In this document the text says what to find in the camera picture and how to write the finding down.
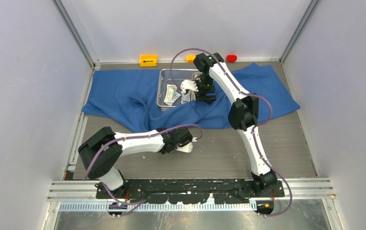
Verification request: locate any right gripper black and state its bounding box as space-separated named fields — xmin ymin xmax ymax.
xmin=189 ymin=75 xmax=216 ymax=104

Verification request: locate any blue surgical wrap cloth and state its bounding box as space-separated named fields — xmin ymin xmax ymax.
xmin=82 ymin=63 xmax=300 ymax=132

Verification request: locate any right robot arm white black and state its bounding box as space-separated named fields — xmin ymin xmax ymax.
xmin=193 ymin=53 xmax=277 ymax=197

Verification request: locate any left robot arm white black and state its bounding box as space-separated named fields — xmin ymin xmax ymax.
xmin=78 ymin=126 xmax=195 ymax=198

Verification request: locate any small steel instrument pan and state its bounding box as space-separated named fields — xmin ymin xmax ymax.
xmin=192 ymin=72 xmax=202 ymax=87

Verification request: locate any white gauze roll packet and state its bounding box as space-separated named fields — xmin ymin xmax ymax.
xmin=181 ymin=91 xmax=192 ymax=104

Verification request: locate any small orange toy block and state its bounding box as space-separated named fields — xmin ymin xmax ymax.
xmin=185 ymin=55 xmax=196 ymax=63

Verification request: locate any green white sterile packet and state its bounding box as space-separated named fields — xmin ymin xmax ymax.
xmin=164 ymin=84 xmax=181 ymax=106

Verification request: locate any red toy block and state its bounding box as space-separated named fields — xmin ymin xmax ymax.
xmin=225 ymin=55 xmax=237 ymax=63

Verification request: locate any yellow toy block large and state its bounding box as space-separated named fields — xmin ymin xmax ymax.
xmin=139 ymin=55 xmax=157 ymax=68

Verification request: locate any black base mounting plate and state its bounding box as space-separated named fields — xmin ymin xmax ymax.
xmin=95 ymin=179 xmax=284 ymax=204

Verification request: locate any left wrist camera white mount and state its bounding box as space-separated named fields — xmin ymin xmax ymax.
xmin=176 ymin=138 xmax=198 ymax=153

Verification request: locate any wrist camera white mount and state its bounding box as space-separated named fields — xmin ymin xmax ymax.
xmin=180 ymin=80 xmax=199 ymax=94
xmin=176 ymin=138 xmax=198 ymax=153

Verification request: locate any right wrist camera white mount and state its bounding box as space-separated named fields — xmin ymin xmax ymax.
xmin=180 ymin=80 xmax=199 ymax=94

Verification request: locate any wire mesh steel tray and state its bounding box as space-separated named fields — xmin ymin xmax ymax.
xmin=156 ymin=69 xmax=200 ymax=111

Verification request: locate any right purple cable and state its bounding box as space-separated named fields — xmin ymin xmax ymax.
xmin=169 ymin=47 xmax=294 ymax=219

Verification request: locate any purple cable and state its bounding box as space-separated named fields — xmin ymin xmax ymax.
xmin=169 ymin=47 xmax=294 ymax=219
xmin=83 ymin=123 xmax=204 ymax=218

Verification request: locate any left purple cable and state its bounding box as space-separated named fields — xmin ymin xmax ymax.
xmin=83 ymin=123 xmax=204 ymax=218

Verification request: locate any aluminium frame rail right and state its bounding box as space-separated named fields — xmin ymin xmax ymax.
xmin=279 ymin=0 xmax=321 ymax=64

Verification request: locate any aluminium front rail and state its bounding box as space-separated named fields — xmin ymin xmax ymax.
xmin=47 ymin=178 xmax=336 ymax=213

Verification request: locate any aluminium frame post left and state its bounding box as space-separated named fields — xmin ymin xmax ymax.
xmin=52 ymin=0 xmax=101 ymax=70

